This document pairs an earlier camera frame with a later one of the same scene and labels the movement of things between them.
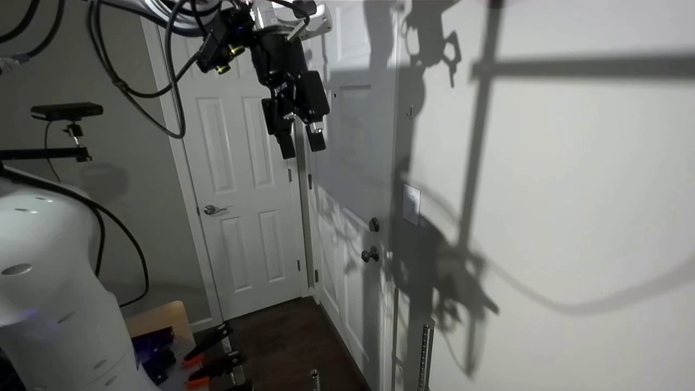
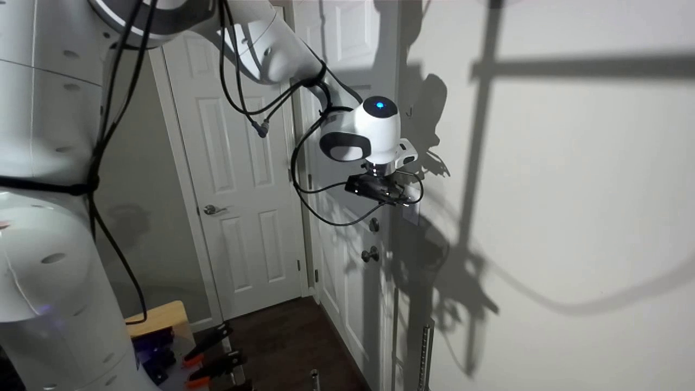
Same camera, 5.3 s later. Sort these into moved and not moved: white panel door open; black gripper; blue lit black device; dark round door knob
Moved: black gripper
Not moved: blue lit black device; white panel door open; dark round door knob
